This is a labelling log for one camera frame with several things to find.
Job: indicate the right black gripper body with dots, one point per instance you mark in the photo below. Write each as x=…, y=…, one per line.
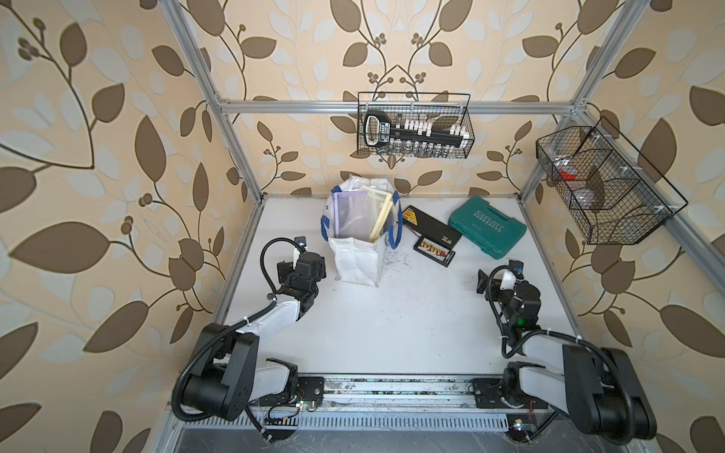
x=503, y=298

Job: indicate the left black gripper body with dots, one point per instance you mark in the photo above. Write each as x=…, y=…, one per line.
x=284, y=271

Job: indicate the white canvas tote bag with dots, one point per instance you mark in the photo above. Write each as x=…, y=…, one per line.
x=356, y=261

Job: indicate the purple pouch cream edge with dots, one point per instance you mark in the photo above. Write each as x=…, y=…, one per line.
x=352, y=215

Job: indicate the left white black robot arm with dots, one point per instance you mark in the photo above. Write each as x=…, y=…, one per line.
x=223, y=376

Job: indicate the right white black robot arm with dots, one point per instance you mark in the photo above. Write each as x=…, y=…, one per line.
x=596, y=388

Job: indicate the green plastic tool case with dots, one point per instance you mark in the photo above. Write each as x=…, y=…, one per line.
x=494, y=232

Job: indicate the black yellow tool case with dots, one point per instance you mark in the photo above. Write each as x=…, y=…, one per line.
x=425, y=225

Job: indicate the red object in basket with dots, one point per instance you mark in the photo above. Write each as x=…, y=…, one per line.
x=564, y=170

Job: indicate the black socket tool set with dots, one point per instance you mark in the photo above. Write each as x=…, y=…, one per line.
x=380, y=130

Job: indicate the right wire basket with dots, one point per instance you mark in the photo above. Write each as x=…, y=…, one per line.
x=621, y=195

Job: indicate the wire basket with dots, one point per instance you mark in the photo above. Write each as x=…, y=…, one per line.
x=621, y=195
x=442, y=110

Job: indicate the back wire basket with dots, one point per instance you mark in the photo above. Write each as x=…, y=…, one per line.
x=442, y=110

